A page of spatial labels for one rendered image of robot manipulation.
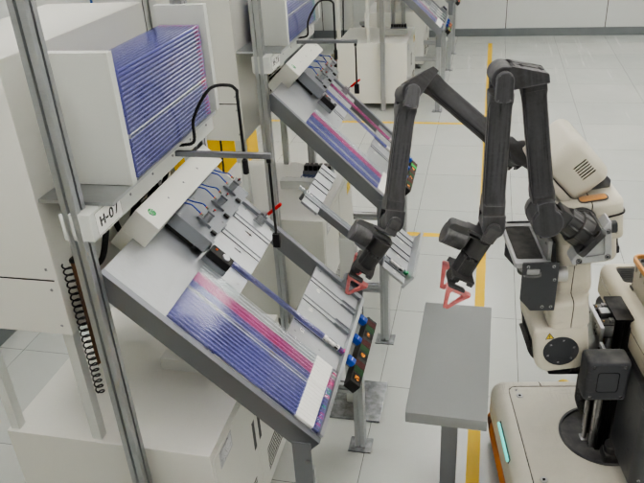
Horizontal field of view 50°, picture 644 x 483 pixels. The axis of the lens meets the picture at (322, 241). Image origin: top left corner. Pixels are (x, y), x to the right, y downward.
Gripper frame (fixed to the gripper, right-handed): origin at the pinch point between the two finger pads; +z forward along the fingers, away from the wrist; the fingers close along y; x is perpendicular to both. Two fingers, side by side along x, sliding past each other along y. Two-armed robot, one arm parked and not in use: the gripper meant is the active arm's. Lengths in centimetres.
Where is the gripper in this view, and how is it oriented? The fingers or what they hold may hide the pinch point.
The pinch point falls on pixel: (351, 283)
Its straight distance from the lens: 214.2
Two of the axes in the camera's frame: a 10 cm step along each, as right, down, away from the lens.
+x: 8.5, 5.2, 0.9
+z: -4.8, 7.0, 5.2
